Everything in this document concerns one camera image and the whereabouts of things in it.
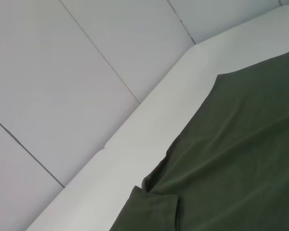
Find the dark green t-shirt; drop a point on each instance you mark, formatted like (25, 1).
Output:
(231, 156)

